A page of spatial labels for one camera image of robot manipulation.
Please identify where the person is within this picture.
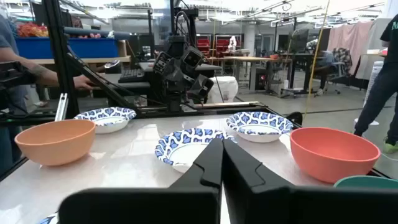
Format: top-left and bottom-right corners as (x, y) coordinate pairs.
(0, 14), (32, 175)
(306, 39), (335, 96)
(353, 14), (398, 155)

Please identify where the person's hand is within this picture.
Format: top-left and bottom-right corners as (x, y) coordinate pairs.
(73, 73), (106, 91)

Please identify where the wooden workbench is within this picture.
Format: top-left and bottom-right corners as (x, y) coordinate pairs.
(29, 55), (131, 65)

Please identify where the office chair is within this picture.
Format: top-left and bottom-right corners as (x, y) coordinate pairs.
(323, 47), (353, 94)

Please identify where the wooden table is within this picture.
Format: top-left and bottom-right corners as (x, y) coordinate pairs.
(208, 55), (293, 93)

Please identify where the blue patterned paper bowl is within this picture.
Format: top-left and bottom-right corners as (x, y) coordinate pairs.
(225, 111), (294, 144)
(37, 212), (60, 224)
(154, 128), (238, 174)
(73, 106), (137, 134)

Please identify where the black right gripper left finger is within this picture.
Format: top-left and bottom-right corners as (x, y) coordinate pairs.
(58, 138), (224, 224)

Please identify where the white bucket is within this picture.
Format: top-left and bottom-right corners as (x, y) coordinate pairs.
(206, 76), (239, 104)

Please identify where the silver aluminium bar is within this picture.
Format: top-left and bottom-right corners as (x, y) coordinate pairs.
(54, 92), (69, 122)

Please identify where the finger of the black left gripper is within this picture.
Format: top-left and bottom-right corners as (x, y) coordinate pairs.
(153, 51), (174, 75)
(188, 74), (215, 102)

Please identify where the red plastic bowl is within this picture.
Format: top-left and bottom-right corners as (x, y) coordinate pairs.
(289, 126), (381, 184)

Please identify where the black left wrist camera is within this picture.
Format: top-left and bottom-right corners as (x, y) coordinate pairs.
(181, 46), (205, 68)

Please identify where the red storage bin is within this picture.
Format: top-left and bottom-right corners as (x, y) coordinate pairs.
(196, 37), (211, 57)
(216, 39), (242, 53)

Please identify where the black keyboard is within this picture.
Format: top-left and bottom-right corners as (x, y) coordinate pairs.
(118, 68), (146, 83)

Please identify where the orange plastic bowl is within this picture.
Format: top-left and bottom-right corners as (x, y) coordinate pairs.
(14, 119), (96, 167)

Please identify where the person's forearm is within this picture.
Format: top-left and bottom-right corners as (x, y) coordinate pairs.
(0, 46), (77, 88)

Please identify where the blue plastic bin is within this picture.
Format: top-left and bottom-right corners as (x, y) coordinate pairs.
(15, 37), (119, 60)

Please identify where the teal plastic bowl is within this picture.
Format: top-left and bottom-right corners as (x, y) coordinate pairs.
(333, 175), (398, 189)

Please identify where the yellow cable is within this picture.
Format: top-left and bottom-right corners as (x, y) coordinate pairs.
(303, 0), (331, 122)

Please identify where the pink curtain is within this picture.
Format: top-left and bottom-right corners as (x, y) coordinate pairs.
(326, 21), (374, 75)

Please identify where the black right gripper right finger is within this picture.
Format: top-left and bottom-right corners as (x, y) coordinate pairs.
(222, 139), (398, 224)

